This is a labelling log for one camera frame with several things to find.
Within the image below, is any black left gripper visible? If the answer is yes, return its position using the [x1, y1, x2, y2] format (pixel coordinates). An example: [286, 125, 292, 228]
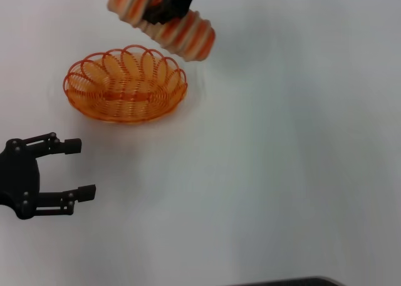
[0, 131, 97, 221]

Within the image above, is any orange striped bread loaf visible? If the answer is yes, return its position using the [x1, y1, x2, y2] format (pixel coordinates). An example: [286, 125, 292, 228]
[106, 0, 217, 63]

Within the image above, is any orange wire basket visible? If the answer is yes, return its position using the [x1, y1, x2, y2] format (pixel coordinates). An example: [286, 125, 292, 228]
[62, 44, 189, 126]

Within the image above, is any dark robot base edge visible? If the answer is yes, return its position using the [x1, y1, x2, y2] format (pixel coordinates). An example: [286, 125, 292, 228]
[231, 276, 341, 286]

